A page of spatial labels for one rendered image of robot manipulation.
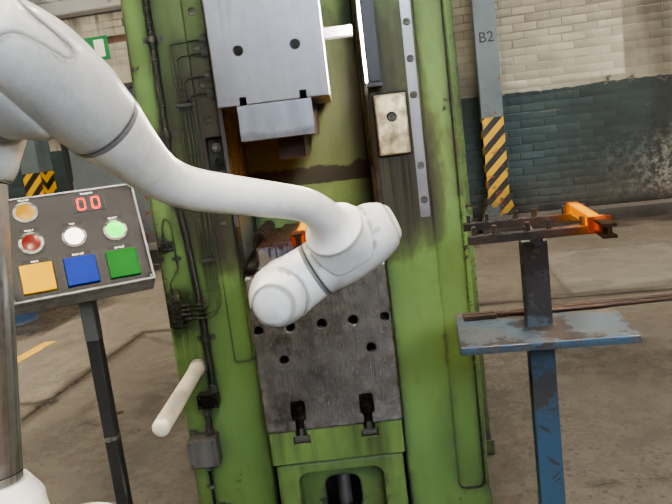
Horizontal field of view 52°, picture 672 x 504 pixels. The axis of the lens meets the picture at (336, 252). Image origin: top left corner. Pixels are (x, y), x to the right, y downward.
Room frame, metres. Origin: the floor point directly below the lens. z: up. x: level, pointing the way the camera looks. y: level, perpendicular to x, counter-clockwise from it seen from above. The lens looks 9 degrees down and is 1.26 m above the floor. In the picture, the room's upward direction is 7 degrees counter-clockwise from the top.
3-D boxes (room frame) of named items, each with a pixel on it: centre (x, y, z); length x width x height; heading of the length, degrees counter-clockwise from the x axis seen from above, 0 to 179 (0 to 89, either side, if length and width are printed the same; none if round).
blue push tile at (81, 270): (1.68, 0.63, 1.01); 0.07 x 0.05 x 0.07; 114
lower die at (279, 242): (2.08, 0.11, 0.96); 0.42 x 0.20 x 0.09; 179
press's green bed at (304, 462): (2.09, 0.05, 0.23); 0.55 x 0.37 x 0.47; 179
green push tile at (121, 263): (1.72, 0.54, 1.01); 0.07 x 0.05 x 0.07; 114
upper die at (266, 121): (2.08, 0.11, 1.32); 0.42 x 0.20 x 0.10; 179
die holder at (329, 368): (2.09, 0.05, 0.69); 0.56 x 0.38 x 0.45; 179
